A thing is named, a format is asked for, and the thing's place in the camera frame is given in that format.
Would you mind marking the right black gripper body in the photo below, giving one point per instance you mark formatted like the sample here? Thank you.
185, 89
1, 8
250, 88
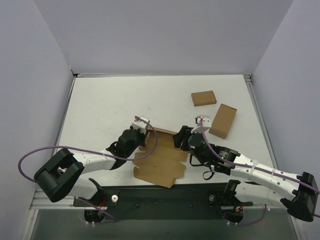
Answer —
185, 135

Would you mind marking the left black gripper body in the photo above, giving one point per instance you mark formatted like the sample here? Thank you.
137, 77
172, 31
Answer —
142, 137

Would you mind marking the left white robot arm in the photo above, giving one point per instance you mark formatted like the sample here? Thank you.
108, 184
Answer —
60, 176

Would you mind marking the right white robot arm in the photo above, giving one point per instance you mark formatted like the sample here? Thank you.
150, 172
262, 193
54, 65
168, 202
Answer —
297, 193

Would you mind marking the long folded cardboard box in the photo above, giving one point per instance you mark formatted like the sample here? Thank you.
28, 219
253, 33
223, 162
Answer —
223, 121

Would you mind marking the small folded cardboard box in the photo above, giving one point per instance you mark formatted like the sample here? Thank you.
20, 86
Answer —
203, 98

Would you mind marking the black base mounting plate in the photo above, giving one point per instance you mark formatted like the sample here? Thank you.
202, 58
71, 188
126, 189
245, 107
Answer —
151, 202

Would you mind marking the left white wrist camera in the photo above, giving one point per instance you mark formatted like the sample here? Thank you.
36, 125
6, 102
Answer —
140, 123

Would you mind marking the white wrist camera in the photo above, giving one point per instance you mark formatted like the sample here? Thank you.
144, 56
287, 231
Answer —
203, 123
140, 123

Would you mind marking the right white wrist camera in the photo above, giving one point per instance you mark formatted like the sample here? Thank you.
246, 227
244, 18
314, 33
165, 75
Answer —
203, 123

